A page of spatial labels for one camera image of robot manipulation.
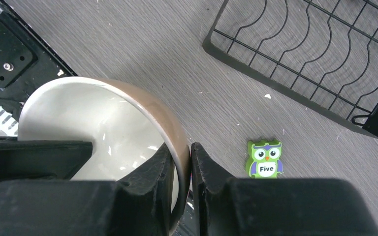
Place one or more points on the green owl block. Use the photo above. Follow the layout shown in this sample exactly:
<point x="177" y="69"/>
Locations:
<point x="264" y="159"/>

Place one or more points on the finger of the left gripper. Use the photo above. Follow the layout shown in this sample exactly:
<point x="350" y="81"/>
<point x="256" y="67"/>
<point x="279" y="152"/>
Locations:
<point x="42" y="159"/>

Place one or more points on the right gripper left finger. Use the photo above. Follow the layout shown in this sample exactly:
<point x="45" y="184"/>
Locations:
<point x="137" y="205"/>

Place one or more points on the cream bowl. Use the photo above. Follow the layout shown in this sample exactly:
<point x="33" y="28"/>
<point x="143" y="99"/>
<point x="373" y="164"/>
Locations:
<point x="125" y="124"/>

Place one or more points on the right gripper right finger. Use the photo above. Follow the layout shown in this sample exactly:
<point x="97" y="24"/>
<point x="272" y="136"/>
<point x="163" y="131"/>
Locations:
<point x="225" y="205"/>

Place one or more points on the black wire dish rack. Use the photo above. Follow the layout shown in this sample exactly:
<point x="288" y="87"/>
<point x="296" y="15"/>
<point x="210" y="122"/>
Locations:
<point x="320" y="53"/>

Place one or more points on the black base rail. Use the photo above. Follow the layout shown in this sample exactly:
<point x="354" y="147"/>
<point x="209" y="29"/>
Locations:
<point x="26" y="63"/>

